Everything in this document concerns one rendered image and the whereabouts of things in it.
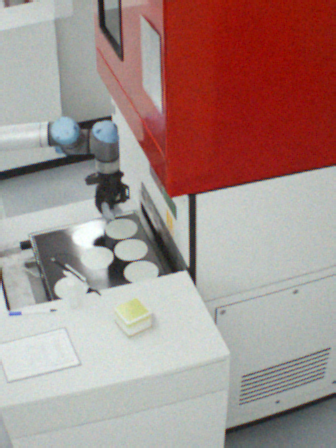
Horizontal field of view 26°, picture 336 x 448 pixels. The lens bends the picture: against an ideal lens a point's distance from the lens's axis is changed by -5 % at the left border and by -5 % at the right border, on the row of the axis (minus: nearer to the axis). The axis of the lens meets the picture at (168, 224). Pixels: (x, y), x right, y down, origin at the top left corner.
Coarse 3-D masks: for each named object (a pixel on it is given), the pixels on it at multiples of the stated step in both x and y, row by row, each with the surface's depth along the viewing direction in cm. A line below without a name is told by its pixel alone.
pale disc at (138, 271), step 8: (136, 264) 229; (144, 264) 229; (152, 264) 229; (128, 272) 227; (136, 272) 227; (144, 272) 227; (152, 272) 227; (128, 280) 224; (136, 280) 224; (144, 280) 224
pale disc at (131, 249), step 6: (126, 240) 238; (132, 240) 238; (138, 240) 238; (120, 246) 236; (126, 246) 236; (132, 246) 236; (138, 246) 236; (144, 246) 236; (114, 252) 234; (120, 252) 234; (126, 252) 234; (132, 252) 234; (138, 252) 234; (144, 252) 234; (126, 258) 232; (132, 258) 232; (138, 258) 231
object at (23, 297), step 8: (8, 272) 230; (16, 272) 230; (24, 272) 230; (8, 280) 227; (16, 280) 227; (24, 280) 227; (8, 288) 224; (16, 288) 224; (24, 288) 224; (8, 296) 222; (16, 296) 222; (24, 296) 222; (32, 296) 222; (16, 304) 219; (24, 304) 219; (32, 304) 219
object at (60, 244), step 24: (120, 216) 248; (48, 240) 239; (72, 240) 239; (96, 240) 239; (120, 240) 238; (144, 240) 238; (48, 264) 230; (72, 264) 230; (120, 264) 230; (96, 288) 222
